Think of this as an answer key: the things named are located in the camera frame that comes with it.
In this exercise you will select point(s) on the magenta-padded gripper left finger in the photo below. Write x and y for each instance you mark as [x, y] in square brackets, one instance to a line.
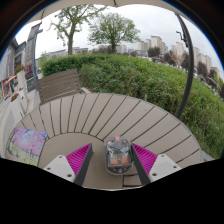
[76, 160]

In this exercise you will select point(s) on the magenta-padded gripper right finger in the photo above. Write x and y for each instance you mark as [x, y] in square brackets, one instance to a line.
[146, 160]

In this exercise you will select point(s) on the grey slatted chair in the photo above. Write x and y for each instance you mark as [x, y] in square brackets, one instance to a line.
[58, 85]

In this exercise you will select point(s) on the green hedge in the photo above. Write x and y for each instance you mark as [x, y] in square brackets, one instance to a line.
[150, 80]

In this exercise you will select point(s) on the white planter with flowers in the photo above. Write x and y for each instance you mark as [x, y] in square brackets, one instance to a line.
[21, 80]
[16, 106]

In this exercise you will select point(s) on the dark curved umbrella pole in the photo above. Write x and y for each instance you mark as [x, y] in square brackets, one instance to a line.
[190, 66]

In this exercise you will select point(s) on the sparse-leaved tree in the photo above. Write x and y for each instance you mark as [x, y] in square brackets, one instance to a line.
[70, 43]

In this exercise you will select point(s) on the grey storefront building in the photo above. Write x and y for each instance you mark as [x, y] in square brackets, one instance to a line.
[8, 63]

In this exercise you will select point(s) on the distant apartment buildings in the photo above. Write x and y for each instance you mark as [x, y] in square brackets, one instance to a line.
[155, 41]

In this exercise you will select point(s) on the grey sign pillar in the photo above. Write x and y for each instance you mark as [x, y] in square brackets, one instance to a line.
[30, 50]

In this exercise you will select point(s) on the leafy round tree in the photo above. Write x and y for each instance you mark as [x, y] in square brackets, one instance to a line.
[113, 30]

